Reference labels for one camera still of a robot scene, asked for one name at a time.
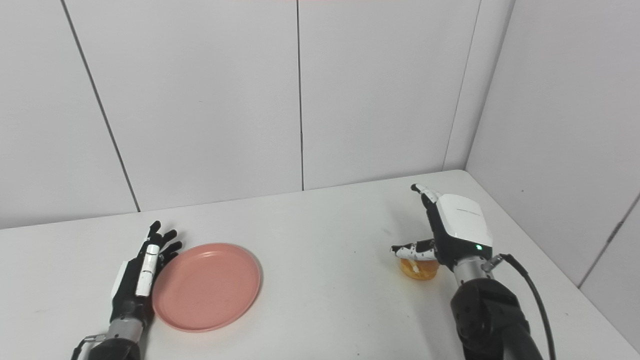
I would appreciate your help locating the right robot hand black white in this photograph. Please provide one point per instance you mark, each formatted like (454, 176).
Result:
(452, 227)

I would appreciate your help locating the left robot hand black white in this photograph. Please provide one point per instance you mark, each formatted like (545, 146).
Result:
(137, 280)

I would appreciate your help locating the orange cream puff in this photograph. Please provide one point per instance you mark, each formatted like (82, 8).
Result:
(419, 270)

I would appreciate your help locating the pink round plate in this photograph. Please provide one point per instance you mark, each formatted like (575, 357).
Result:
(206, 287)

